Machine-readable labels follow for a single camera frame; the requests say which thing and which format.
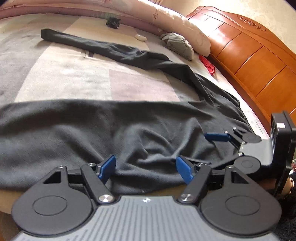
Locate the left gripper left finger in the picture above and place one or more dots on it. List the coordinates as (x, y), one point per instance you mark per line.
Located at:
(95, 177)

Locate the white earbuds case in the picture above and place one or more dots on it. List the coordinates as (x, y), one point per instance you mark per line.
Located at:
(141, 38)

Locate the bundled grey white cloth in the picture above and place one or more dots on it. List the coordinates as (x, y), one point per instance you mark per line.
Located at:
(178, 44)

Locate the red folding fan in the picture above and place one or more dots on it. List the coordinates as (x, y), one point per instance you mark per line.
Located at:
(209, 66)

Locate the black hair claw clip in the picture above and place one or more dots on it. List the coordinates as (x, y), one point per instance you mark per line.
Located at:
(113, 22)

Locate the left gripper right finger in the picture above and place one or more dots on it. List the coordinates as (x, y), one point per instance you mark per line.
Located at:
(195, 177)

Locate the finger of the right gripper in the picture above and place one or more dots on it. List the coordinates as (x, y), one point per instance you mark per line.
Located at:
(246, 164)
(236, 136)

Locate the striped pastel bed sheet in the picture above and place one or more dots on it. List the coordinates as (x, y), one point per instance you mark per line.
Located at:
(35, 70)

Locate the wooden orange headboard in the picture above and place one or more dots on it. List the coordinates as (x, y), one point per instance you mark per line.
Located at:
(254, 60)

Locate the folded floral pink quilt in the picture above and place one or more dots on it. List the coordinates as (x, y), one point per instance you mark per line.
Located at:
(164, 18)

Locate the dark grey trousers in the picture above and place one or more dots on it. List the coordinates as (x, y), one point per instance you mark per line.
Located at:
(145, 136)

